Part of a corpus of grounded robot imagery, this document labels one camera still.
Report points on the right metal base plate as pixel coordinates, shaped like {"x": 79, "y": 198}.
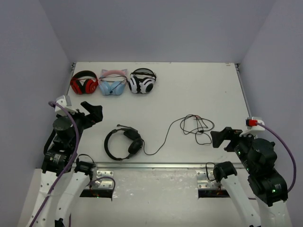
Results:
{"x": 206, "y": 181}

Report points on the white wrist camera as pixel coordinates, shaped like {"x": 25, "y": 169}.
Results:
{"x": 65, "y": 102}
{"x": 255, "y": 124}

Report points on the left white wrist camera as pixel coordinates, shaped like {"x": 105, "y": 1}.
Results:
{"x": 65, "y": 102}

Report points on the metal base plate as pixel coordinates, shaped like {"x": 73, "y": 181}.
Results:
{"x": 206, "y": 181}
{"x": 102, "y": 179}

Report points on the red black headphones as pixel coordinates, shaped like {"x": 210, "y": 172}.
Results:
{"x": 84, "y": 82}

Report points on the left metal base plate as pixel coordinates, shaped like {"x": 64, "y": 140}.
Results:
{"x": 102, "y": 179}

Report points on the white black striped headphones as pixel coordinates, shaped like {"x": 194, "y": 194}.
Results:
{"x": 142, "y": 81}

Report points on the black headset with cable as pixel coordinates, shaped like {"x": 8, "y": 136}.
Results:
{"x": 201, "y": 133}

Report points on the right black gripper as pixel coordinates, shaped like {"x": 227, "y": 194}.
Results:
{"x": 218, "y": 137}

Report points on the blue pink cat-ear headphones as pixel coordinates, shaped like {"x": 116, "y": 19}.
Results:
{"x": 112, "y": 82}

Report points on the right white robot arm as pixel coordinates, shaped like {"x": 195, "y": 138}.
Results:
{"x": 269, "y": 187}

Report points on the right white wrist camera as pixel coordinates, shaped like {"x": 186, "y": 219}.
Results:
{"x": 255, "y": 124}

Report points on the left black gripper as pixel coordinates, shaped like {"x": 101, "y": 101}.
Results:
{"x": 83, "y": 116}

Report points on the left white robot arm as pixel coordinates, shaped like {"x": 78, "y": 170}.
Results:
{"x": 63, "y": 178}

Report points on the metal table edge rail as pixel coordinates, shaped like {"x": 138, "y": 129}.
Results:
{"x": 151, "y": 166}

